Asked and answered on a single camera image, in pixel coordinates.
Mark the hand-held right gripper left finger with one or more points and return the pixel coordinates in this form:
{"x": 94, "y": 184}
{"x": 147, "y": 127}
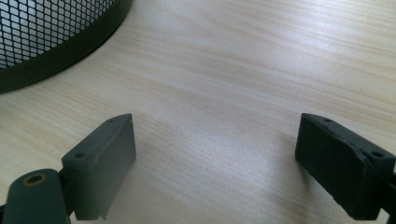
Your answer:
{"x": 99, "y": 168}

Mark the black mesh metal basket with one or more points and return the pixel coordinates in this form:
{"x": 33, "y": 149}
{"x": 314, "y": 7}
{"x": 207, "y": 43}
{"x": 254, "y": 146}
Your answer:
{"x": 46, "y": 37}

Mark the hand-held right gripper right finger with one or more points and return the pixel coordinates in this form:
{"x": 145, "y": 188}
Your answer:
{"x": 339, "y": 168}

